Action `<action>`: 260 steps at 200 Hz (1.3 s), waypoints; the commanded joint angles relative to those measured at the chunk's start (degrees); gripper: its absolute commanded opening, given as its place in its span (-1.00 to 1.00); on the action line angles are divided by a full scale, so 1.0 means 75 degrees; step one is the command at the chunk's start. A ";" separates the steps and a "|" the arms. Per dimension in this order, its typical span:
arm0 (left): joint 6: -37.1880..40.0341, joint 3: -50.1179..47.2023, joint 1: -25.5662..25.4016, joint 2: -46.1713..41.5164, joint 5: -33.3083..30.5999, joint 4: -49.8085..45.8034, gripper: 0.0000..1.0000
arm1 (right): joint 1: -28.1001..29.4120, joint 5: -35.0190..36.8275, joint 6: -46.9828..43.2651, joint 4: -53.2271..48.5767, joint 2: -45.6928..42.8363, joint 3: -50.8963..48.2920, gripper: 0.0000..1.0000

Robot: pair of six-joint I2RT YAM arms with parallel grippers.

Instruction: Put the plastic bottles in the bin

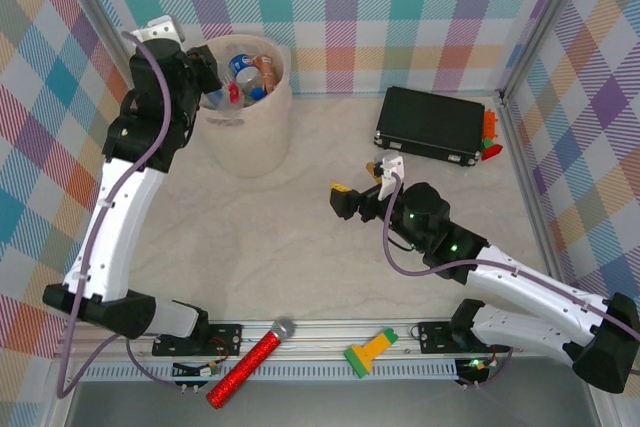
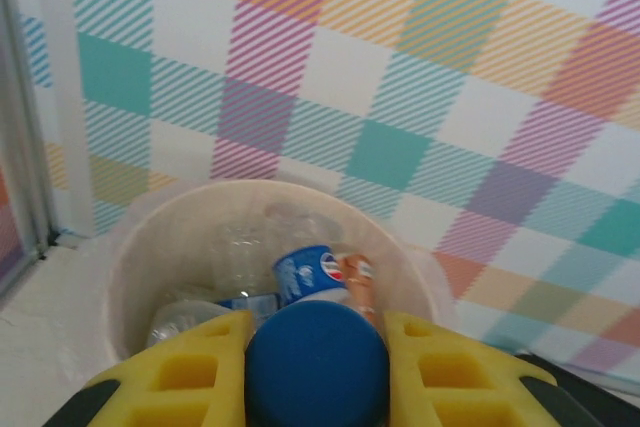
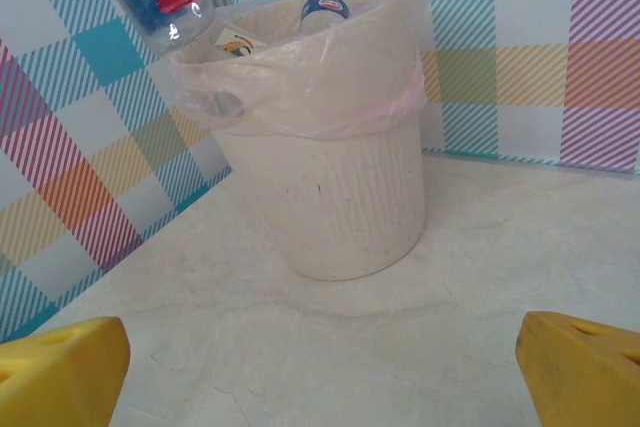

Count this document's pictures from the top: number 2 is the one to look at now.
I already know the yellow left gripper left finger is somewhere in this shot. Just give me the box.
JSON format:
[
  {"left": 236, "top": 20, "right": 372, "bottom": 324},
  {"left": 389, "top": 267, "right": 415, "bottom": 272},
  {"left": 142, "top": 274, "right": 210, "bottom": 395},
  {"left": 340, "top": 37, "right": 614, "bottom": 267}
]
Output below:
[{"left": 47, "top": 310, "right": 257, "bottom": 427}]

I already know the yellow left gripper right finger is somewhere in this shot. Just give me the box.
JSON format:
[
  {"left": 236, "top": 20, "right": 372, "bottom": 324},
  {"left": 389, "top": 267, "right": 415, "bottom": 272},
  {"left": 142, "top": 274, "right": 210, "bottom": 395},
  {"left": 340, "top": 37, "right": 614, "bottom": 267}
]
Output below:
[{"left": 384, "top": 310, "right": 596, "bottom": 427}]

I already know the copper Nescafe bottle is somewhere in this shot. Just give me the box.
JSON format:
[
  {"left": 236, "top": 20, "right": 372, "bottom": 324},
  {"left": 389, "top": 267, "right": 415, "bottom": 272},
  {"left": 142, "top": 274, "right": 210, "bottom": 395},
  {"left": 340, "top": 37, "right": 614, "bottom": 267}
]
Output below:
[{"left": 339, "top": 253, "right": 380, "bottom": 319}]

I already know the Pepsi label clear bottle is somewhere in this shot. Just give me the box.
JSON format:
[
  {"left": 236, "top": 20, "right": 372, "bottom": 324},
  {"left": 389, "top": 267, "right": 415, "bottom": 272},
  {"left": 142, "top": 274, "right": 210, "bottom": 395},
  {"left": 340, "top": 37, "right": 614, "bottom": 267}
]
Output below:
[{"left": 243, "top": 244, "right": 392, "bottom": 427}]

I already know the white ribbed plastic bin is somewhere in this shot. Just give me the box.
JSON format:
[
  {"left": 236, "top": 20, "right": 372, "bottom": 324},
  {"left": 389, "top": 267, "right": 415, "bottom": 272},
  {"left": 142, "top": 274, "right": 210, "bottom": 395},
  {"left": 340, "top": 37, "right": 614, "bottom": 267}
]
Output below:
[{"left": 102, "top": 179, "right": 454, "bottom": 371}]

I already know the black ridged aluminium case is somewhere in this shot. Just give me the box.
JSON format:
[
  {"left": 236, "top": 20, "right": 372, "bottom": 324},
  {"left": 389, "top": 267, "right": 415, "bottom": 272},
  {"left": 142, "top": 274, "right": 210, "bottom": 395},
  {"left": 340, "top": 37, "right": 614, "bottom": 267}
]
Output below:
[{"left": 514, "top": 352, "right": 640, "bottom": 427}]

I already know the aluminium frame post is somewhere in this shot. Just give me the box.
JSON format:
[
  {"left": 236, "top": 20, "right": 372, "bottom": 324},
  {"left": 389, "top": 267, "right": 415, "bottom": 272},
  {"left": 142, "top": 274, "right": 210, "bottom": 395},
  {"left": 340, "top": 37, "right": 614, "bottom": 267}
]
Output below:
[{"left": 0, "top": 0, "right": 60, "bottom": 293}]

